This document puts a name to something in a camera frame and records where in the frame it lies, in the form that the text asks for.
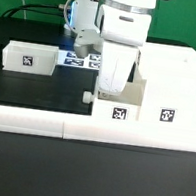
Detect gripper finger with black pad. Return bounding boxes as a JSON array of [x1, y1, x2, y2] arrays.
[[98, 91, 110, 99]]

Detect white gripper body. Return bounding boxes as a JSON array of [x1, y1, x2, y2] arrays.
[[98, 40, 138, 96]]

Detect white front drawer box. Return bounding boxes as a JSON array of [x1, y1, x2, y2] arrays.
[[78, 71, 148, 124]]

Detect white drawer box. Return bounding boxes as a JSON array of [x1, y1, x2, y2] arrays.
[[78, 71, 148, 124], [2, 40, 59, 76]]

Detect white drawer cabinet frame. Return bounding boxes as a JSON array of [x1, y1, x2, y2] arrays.
[[138, 42, 196, 129]]

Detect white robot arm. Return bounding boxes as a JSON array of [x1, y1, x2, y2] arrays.
[[63, 0, 156, 96]]

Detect white rear drawer box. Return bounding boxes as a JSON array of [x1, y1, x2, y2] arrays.
[[2, 40, 59, 76]]

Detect white front fence right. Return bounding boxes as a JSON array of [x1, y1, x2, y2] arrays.
[[63, 114, 196, 153]]

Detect white fence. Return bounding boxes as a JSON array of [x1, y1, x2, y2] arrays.
[[63, 114, 196, 153], [0, 105, 65, 138]]

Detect white marker sheet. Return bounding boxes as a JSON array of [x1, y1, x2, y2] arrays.
[[57, 50, 101, 71]]

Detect white front fence left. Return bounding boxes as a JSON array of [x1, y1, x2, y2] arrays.
[[0, 105, 65, 138]]

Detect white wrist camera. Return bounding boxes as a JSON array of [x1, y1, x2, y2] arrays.
[[74, 29, 103, 58]]

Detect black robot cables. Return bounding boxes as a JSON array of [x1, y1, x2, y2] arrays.
[[0, 0, 74, 27]]

